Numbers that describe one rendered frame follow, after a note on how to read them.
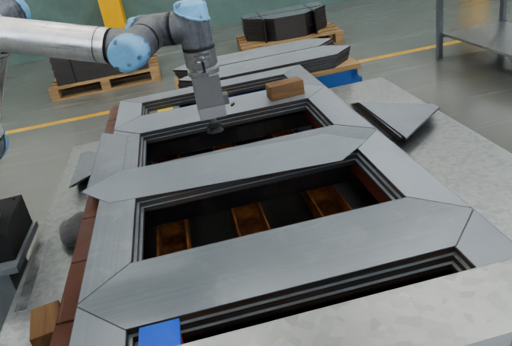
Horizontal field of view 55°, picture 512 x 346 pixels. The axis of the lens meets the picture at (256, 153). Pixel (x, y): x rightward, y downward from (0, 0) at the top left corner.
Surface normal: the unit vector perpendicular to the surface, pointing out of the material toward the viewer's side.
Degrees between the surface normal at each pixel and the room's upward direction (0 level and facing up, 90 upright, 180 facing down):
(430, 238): 0
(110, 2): 90
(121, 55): 95
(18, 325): 0
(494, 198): 0
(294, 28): 90
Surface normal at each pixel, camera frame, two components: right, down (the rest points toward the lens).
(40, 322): -0.15, -0.90
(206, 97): 0.20, 0.39
